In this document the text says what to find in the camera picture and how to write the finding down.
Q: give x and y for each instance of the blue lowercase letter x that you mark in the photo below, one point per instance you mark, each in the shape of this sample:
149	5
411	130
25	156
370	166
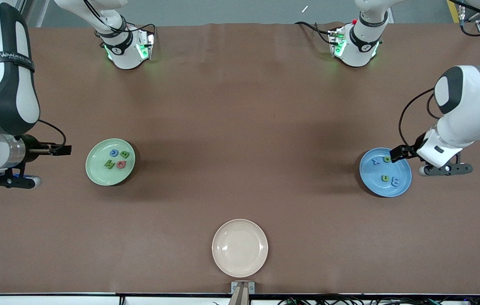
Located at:
376	160

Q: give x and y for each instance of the beige round plate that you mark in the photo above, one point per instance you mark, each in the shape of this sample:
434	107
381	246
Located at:
240	248

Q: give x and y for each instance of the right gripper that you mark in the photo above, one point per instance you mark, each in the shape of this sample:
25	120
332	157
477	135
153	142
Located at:
33	147

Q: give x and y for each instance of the blue lowercase letter m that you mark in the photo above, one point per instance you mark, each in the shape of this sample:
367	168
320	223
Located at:
395	182

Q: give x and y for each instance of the green uppercase letter B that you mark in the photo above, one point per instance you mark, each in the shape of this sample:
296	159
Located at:
125	155

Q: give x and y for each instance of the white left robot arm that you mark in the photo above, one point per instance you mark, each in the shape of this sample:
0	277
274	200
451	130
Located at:
468	123

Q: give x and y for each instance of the green round plate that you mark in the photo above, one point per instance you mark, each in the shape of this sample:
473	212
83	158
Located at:
98	173

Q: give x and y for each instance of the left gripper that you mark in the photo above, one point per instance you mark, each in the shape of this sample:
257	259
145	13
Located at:
409	151

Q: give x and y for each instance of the grey bracket with post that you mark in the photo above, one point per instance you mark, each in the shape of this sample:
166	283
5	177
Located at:
242	296

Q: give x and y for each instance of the green lowercase letter n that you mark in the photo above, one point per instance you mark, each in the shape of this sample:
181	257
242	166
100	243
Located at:
385	180

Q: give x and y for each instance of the blue round plate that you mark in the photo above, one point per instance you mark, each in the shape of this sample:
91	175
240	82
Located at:
375	186

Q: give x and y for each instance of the brown table mat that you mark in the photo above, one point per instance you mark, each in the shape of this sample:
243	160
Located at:
53	237

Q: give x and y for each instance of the silver connector box green light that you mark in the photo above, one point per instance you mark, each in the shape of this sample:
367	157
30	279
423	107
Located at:
336	42

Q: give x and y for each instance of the red uppercase letter G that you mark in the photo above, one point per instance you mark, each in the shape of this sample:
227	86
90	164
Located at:
118	164

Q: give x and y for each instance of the blue uppercase letter C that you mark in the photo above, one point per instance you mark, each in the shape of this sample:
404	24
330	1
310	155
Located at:
114	156

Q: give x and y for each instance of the green uppercase letter W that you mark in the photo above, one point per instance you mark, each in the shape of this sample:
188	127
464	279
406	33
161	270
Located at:
109	164

